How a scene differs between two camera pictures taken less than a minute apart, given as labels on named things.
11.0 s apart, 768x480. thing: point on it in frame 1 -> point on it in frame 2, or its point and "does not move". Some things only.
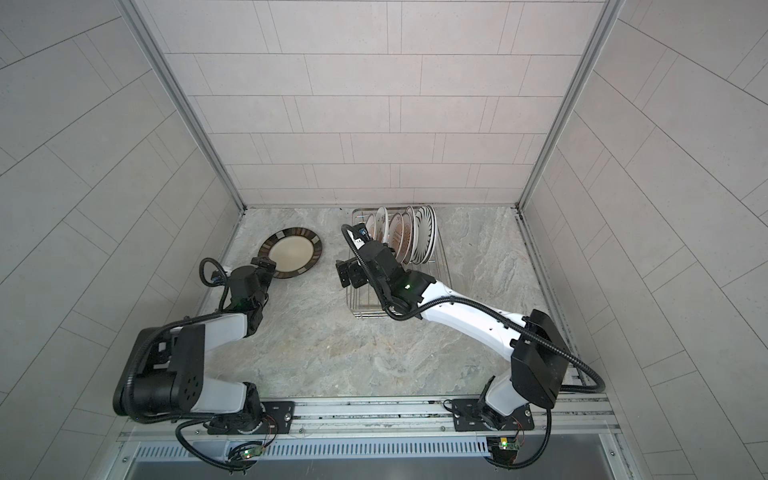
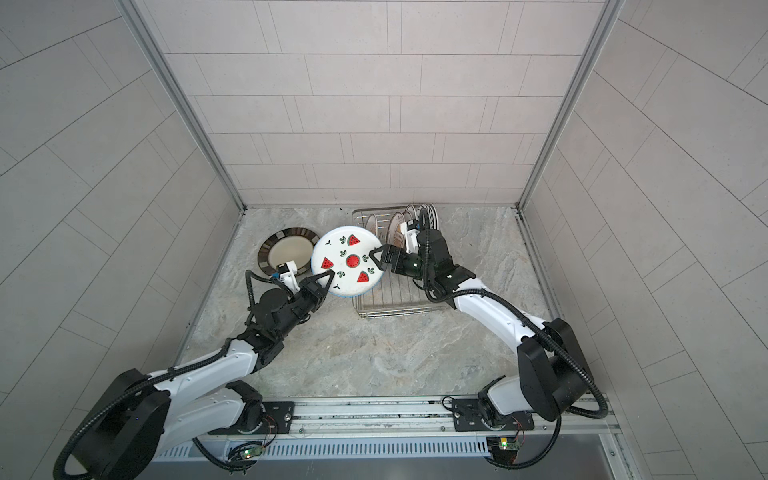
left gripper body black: [262, 279] -> [297, 307]
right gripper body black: [380, 284] -> [413, 266]
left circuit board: [252, 451] does not move
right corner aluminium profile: [603, 27] does not move
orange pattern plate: [408, 237] -> [395, 236]
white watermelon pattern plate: [381, 225] -> [345, 250]
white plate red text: [396, 234] -> [372, 224]
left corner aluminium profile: [186, 100] does not move
